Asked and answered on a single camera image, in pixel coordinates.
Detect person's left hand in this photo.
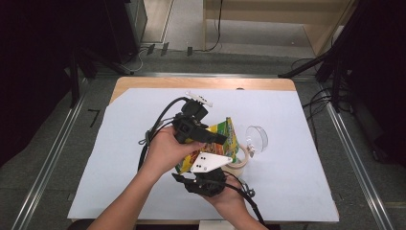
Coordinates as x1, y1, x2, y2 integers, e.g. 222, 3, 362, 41
141, 126, 207, 180

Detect black metal stand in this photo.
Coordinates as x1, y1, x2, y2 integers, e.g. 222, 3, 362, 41
67, 44, 129, 108

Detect black hanging cable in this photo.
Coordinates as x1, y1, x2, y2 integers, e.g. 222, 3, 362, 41
194, 0, 225, 54

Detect yellow green spouted pouch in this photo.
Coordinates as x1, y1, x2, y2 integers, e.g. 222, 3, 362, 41
174, 116, 240, 175

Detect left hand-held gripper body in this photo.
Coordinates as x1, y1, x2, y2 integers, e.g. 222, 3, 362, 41
171, 90, 214, 145

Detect black tripod stand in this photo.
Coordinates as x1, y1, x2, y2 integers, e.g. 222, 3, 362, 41
277, 0, 366, 113

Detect white paper sheet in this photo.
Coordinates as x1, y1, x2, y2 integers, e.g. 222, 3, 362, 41
67, 87, 340, 223

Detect black floor cables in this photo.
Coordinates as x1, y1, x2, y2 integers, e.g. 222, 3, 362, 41
289, 57, 338, 142

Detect person's right hand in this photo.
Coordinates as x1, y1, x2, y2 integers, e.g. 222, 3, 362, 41
203, 174, 254, 221

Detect white floor cable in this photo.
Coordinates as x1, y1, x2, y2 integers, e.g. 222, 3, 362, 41
122, 46, 151, 74

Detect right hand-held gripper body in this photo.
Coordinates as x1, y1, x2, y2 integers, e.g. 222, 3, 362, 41
184, 151, 234, 197

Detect metal floor rail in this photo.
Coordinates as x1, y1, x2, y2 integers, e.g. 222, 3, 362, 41
323, 101, 395, 230
11, 95, 88, 230

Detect white box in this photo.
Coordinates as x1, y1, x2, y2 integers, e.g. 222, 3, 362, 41
198, 219, 227, 230

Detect wooden shelf unit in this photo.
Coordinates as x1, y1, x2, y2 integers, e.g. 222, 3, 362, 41
202, 0, 359, 58

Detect wooden table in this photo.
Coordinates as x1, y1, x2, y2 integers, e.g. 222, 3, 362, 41
101, 76, 305, 225

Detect black cabinet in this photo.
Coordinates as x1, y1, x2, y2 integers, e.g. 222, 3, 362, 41
104, 0, 148, 64

